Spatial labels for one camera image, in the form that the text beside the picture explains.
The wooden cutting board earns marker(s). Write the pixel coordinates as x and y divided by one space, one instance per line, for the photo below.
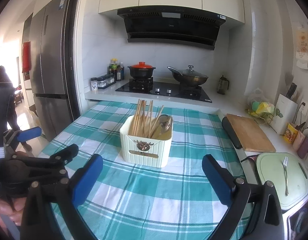
250 135

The black pot orange lid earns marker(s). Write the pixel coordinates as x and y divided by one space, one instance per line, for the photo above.
141 71

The chopstick standing in holder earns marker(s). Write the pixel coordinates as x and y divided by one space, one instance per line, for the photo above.
142 121

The black range hood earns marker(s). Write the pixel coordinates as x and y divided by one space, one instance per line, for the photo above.
172 24

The steel spoon in holder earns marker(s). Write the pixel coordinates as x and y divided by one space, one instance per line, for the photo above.
157 131

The white knife block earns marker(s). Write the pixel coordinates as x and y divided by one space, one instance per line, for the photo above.
284 112

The cream utensil holder box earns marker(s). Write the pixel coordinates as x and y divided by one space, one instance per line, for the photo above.
153 152

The teal plaid tablecloth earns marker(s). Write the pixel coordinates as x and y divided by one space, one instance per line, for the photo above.
131 201

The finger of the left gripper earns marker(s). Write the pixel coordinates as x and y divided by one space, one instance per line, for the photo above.
29 134
67 154

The black gas stove top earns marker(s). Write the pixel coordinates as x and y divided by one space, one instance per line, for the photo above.
175 90

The wok with glass lid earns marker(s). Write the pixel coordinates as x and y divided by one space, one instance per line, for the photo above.
188 76

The steel spoon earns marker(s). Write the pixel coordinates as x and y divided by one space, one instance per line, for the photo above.
165 123
157 131

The yellow printed cup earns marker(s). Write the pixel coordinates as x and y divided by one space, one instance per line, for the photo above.
290 133

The dark glass kettle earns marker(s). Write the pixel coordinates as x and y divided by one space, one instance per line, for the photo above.
223 85

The chopstick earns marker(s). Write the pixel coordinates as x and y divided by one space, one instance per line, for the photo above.
142 121
146 117
155 122
136 117
139 118
150 119

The left hand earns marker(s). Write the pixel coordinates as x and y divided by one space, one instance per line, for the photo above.
14 215

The spice jar rack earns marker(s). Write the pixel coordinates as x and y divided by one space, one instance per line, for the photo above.
102 82

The sauce bottles group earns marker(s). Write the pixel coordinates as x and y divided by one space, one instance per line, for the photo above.
116 69

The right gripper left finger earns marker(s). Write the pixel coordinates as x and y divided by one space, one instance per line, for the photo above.
39 221

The person in dark jacket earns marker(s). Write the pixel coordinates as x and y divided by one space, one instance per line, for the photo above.
7 107

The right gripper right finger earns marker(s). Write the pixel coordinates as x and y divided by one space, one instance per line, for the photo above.
265 219

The black handle roll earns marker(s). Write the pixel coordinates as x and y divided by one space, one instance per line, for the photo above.
231 133

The steel refrigerator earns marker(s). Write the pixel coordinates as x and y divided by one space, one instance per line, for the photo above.
51 74

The plastic bag with vegetables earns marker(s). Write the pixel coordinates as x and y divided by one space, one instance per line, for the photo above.
259 106

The small steel fork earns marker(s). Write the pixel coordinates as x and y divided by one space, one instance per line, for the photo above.
285 163

